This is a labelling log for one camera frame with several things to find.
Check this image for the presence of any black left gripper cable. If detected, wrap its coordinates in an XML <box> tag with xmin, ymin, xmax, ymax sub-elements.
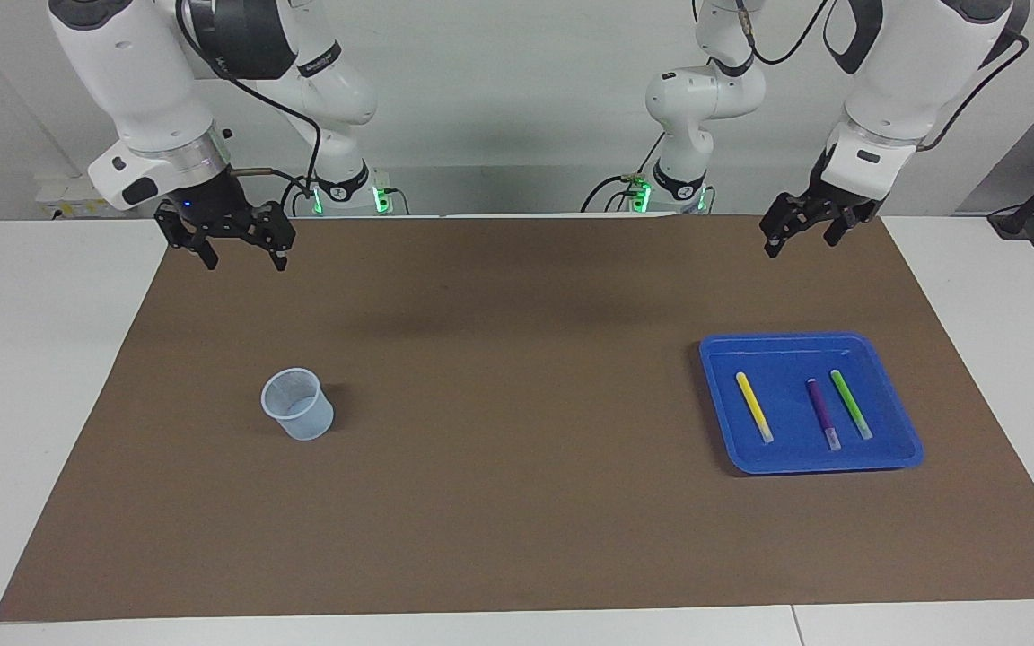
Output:
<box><xmin>737</xmin><ymin>0</ymin><xmax>1031</xmax><ymax>153</ymax></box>

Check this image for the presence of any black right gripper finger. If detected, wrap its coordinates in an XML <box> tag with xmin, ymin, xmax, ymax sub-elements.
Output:
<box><xmin>154</xmin><ymin>205</ymin><xmax>221</xmax><ymax>271</ymax></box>
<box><xmin>225</xmin><ymin>201</ymin><xmax>297</xmax><ymax>273</ymax></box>

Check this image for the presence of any blue plastic tray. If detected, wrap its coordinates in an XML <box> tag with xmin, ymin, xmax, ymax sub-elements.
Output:
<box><xmin>698</xmin><ymin>332</ymin><xmax>924</xmax><ymax>476</ymax></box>

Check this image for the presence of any green pen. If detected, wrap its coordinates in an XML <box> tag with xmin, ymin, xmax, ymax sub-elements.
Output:
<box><xmin>829</xmin><ymin>368</ymin><xmax>875</xmax><ymax>442</ymax></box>

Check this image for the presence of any yellow pen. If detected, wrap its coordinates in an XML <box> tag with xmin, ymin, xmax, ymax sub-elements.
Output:
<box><xmin>735</xmin><ymin>371</ymin><xmax>776</xmax><ymax>445</ymax></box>

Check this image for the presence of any brown table mat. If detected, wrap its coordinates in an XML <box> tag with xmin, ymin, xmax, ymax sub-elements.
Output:
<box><xmin>0</xmin><ymin>214</ymin><xmax>1034</xmax><ymax>623</ymax></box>

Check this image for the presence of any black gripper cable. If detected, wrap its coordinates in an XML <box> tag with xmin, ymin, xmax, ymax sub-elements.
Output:
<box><xmin>176</xmin><ymin>0</ymin><xmax>325</xmax><ymax>214</ymax></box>
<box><xmin>737</xmin><ymin>0</ymin><xmax>1031</xmax><ymax>153</ymax></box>

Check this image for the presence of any purple pen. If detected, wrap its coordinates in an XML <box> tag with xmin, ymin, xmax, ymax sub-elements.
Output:
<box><xmin>805</xmin><ymin>378</ymin><xmax>842</xmax><ymax>452</ymax></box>

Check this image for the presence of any black right base cable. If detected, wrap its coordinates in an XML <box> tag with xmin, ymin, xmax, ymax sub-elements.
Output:
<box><xmin>279</xmin><ymin>175</ymin><xmax>411</xmax><ymax>219</ymax></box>

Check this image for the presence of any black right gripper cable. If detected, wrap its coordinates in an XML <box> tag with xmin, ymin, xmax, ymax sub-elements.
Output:
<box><xmin>176</xmin><ymin>0</ymin><xmax>325</xmax><ymax>214</ymax></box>

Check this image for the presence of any translucent plastic cup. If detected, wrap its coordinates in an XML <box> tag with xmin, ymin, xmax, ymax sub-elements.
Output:
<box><xmin>261</xmin><ymin>368</ymin><xmax>336</xmax><ymax>442</ymax></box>

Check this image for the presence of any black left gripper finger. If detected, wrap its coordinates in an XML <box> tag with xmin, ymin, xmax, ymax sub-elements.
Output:
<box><xmin>759</xmin><ymin>192</ymin><xmax>827</xmax><ymax>260</ymax></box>
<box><xmin>822</xmin><ymin>203</ymin><xmax>874</xmax><ymax>249</ymax></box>

